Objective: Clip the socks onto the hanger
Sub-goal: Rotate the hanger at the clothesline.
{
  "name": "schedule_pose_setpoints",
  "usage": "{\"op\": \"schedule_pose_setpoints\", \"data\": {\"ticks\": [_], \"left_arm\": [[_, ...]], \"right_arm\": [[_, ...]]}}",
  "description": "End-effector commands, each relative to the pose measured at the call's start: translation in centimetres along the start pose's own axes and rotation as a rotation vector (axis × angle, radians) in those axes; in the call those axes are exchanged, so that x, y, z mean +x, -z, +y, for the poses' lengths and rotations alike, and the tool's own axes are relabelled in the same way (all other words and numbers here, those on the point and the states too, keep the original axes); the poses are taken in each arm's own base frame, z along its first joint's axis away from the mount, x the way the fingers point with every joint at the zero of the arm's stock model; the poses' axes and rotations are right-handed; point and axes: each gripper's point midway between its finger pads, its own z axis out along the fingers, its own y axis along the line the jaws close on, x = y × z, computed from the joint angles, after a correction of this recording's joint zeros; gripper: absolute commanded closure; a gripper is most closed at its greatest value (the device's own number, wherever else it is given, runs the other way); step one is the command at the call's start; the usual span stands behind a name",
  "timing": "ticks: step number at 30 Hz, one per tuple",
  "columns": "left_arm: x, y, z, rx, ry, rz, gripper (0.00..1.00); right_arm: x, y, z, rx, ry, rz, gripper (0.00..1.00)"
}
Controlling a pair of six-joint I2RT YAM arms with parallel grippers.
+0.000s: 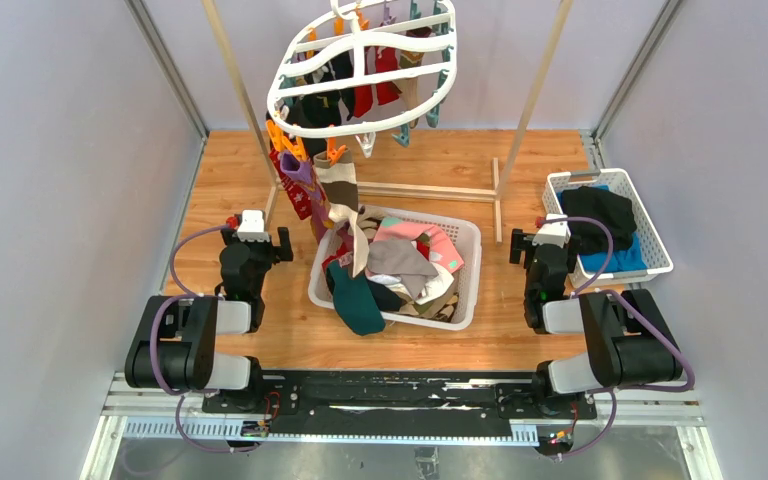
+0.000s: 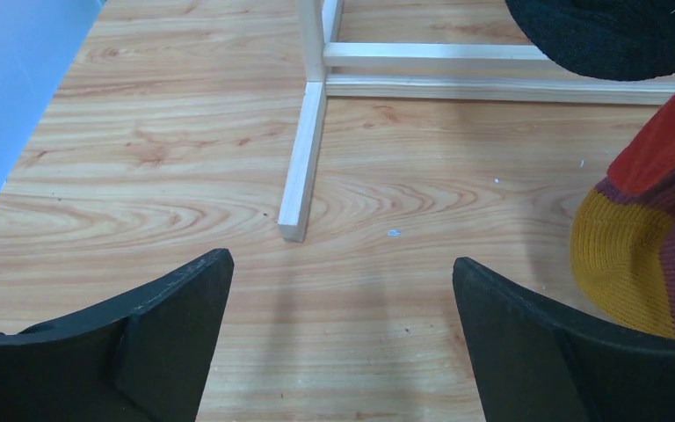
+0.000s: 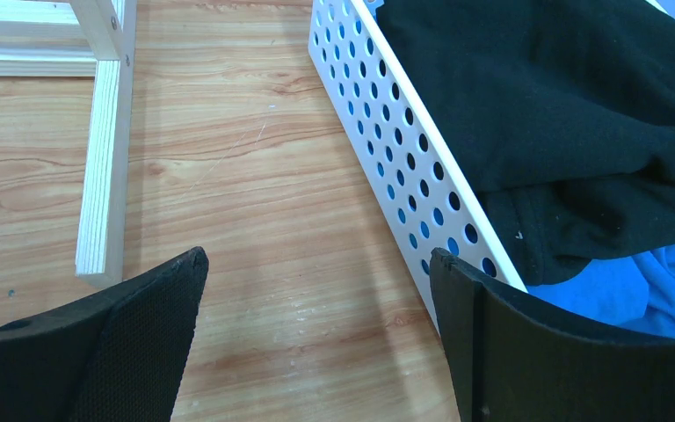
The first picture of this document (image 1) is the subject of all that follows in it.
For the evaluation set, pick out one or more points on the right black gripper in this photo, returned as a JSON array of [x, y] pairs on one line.
[[522, 242]]

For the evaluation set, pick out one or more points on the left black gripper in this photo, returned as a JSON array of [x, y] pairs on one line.
[[277, 253]]

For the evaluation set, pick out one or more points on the dark teal sock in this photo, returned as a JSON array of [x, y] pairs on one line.
[[353, 301]]

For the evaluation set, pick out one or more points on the white round clip hanger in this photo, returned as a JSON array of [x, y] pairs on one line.
[[374, 37]]

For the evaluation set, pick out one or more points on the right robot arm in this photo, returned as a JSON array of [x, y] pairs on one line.
[[628, 342]]

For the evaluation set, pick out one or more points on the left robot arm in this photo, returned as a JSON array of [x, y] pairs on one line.
[[174, 346]]

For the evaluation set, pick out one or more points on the orange clip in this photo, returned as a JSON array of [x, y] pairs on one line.
[[334, 151]]

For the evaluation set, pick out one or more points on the white clip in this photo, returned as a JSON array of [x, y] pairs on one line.
[[366, 143]]

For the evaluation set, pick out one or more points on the teal clip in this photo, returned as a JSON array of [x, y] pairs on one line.
[[403, 136]]

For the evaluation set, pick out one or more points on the blue folded garment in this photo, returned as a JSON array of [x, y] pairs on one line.
[[621, 260]]

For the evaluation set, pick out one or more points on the white sock laundry basket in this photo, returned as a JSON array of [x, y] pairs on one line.
[[466, 238]]

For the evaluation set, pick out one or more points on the black folded garment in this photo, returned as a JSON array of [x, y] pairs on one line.
[[614, 211]]

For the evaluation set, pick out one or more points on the red patterned sock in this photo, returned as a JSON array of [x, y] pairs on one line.
[[297, 196]]

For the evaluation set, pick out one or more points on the pink sock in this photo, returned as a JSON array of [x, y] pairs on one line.
[[429, 238]]

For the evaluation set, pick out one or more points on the purple sock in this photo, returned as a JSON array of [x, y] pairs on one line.
[[302, 173]]

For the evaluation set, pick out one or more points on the beige brown striped sock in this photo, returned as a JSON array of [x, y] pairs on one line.
[[339, 183]]

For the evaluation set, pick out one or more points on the grey sock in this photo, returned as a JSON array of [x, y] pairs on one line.
[[398, 258]]

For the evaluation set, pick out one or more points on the black hanging sock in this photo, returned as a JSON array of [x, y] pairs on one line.
[[322, 109]]

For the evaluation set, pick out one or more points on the tan striped hanging sock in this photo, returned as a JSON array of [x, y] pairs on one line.
[[408, 87]]

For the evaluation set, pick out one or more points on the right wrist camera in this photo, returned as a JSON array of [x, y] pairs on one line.
[[552, 230]]

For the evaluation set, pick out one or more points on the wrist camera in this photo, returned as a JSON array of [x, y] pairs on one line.
[[552, 230], [249, 226]]

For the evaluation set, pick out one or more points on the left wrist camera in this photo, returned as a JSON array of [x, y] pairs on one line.
[[249, 226]]

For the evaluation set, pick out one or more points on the wooden drying rack frame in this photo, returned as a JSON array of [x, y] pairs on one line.
[[501, 170]]

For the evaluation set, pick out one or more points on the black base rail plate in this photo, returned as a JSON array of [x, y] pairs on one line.
[[359, 403]]

